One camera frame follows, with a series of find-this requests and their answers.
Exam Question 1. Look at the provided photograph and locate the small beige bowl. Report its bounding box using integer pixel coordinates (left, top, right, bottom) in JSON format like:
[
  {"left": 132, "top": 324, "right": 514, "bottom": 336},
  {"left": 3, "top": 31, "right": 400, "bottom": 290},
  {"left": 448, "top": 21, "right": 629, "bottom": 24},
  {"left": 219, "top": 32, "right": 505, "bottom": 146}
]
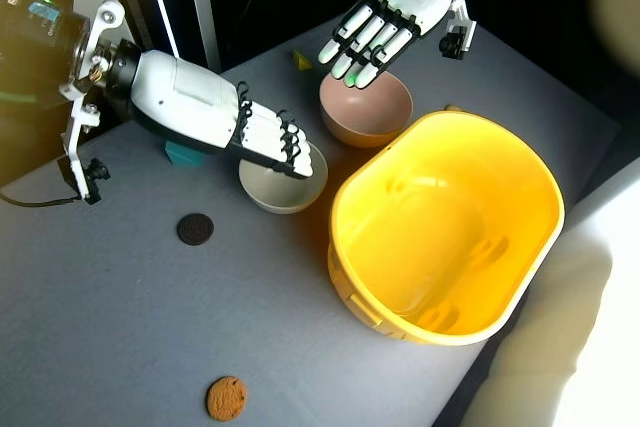
[{"left": 238, "top": 142, "right": 330, "bottom": 216}]

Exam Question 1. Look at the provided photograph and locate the large pink bowl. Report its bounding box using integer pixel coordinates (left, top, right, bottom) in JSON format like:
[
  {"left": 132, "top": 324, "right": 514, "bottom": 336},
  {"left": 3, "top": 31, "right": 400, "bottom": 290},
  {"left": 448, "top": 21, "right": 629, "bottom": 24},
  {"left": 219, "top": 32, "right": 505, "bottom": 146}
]
[{"left": 318, "top": 71, "right": 415, "bottom": 150}]

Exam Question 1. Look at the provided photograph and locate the yellow plastic tub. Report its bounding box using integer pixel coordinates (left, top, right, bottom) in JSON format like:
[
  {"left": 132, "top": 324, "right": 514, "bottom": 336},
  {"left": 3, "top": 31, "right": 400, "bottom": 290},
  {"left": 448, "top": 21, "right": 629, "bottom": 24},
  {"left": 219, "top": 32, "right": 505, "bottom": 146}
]
[{"left": 327, "top": 110, "right": 566, "bottom": 347}]

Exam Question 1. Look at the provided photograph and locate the teal block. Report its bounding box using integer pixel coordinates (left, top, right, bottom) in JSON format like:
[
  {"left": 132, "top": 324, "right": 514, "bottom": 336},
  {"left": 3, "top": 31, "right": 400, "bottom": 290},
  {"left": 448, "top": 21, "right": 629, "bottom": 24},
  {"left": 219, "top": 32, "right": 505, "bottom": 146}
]
[{"left": 164, "top": 140, "right": 206, "bottom": 168}]

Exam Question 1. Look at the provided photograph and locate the dark chocolate sandwich cookie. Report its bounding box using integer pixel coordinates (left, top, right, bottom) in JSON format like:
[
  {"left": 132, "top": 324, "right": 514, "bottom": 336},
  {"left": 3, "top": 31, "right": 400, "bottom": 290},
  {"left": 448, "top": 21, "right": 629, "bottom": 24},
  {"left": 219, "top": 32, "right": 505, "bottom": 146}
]
[{"left": 176, "top": 212, "right": 215, "bottom": 247}]

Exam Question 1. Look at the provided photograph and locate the grey table cloth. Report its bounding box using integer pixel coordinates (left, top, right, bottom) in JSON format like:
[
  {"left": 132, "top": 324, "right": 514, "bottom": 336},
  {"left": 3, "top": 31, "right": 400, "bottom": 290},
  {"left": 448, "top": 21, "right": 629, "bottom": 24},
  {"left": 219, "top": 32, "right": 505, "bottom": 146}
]
[{"left": 0, "top": 0, "right": 624, "bottom": 427}]

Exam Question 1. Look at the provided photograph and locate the round brown cookie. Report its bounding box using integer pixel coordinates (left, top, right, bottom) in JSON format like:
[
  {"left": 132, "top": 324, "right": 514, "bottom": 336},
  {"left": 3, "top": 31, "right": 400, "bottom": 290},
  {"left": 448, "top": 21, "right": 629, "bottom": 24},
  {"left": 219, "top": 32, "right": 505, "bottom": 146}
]
[{"left": 205, "top": 375, "right": 249, "bottom": 422}]

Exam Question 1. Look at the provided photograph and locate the blurred cream foreground object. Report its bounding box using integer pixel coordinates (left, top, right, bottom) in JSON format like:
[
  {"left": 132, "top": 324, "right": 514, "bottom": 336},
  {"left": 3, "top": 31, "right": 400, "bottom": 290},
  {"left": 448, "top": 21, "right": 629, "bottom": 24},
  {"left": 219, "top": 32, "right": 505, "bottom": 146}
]
[{"left": 457, "top": 156, "right": 640, "bottom": 427}]

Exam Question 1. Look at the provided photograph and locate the black camera cable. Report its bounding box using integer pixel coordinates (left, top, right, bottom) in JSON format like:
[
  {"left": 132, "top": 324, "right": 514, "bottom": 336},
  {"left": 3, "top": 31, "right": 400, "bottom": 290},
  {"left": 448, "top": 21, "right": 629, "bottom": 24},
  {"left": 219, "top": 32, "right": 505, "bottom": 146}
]
[{"left": 0, "top": 190, "right": 84, "bottom": 209}]

